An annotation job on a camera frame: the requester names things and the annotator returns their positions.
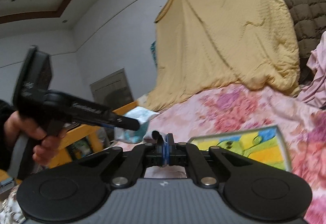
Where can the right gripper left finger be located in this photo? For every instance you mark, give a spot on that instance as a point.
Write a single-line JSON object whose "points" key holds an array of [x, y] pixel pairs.
{"points": [[160, 154]]}

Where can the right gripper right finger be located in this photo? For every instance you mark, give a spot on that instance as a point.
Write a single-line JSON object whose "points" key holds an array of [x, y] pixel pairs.
{"points": [[170, 150]]}

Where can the small white black sock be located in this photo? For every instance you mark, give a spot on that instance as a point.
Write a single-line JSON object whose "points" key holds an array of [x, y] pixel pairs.
{"points": [[154, 137]]}

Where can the white blue patterned cloth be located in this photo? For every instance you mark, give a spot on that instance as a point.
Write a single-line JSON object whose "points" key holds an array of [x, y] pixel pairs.
{"points": [[135, 125]]}

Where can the person's left hand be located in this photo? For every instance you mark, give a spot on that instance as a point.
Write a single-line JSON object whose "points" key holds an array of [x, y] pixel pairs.
{"points": [[43, 153]]}

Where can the grey box with cartoon towel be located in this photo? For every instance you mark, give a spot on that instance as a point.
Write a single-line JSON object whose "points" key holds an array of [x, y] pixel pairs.
{"points": [[265, 145]]}

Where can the yellow dotted quilt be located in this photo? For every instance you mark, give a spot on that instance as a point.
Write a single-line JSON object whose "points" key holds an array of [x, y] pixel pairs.
{"points": [[203, 44]]}

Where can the pink garment pile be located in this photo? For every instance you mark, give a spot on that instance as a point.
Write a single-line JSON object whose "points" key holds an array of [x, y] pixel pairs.
{"points": [[314, 93]]}

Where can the brown quilted jacket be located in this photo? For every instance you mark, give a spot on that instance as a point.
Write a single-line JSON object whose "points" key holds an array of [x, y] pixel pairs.
{"points": [[309, 24]]}

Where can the wooden bed rail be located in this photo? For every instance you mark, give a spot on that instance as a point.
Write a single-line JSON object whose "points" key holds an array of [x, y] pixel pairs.
{"points": [[93, 136]]}

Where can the grey wall cabinet door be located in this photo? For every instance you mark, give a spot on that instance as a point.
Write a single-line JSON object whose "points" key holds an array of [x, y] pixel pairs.
{"points": [[113, 90]]}

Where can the teal wall hanging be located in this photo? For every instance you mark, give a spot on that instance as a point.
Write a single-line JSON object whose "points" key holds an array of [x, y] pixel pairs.
{"points": [[153, 52]]}

